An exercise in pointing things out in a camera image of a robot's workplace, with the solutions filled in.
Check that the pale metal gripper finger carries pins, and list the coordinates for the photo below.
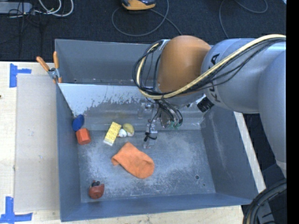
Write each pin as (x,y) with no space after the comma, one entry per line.
(147,143)
(153,139)

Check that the orange cloth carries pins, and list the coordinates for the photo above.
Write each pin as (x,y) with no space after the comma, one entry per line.
(134,161)

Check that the yellow and white toy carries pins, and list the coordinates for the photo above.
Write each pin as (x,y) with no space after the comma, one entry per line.
(128,128)

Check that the yellow toy brick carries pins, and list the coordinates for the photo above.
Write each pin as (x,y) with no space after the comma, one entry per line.
(112,133)

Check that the grey metal bin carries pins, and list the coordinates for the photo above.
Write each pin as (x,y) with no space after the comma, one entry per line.
(163,185)

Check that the orange-red block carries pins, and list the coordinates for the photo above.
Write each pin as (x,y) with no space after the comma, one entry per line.
(83,136)

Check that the red toy apple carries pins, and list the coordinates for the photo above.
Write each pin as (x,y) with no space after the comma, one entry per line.
(96,191)

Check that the blue round disc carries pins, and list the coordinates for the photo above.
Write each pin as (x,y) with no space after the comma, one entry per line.
(78,123)

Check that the pale wood flat board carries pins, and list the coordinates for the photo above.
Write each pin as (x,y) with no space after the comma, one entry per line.
(35,136)

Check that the black cylinder on white bracket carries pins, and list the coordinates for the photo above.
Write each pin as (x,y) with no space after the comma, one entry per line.
(205,104)

